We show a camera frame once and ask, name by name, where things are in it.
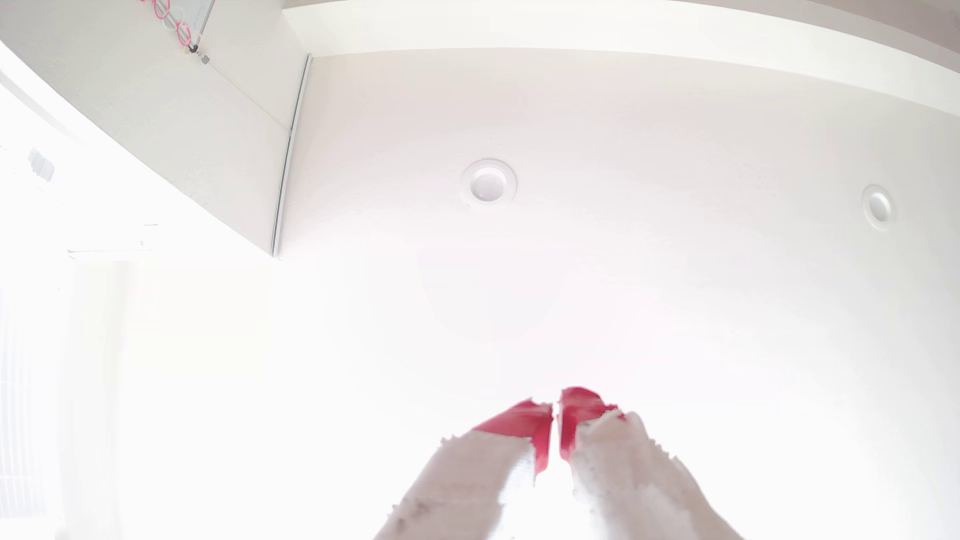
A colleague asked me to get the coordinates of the red-tipped white-wrapped gripper finger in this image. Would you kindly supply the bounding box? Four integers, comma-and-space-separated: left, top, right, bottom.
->
373, 399, 555, 540
558, 386, 744, 540

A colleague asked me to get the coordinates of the round recessed ceiling light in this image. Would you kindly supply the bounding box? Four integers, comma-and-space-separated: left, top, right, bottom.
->
460, 157, 519, 209
861, 183, 897, 232

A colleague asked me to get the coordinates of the pink looped cord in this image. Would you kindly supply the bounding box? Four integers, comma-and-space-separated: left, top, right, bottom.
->
141, 0, 211, 66

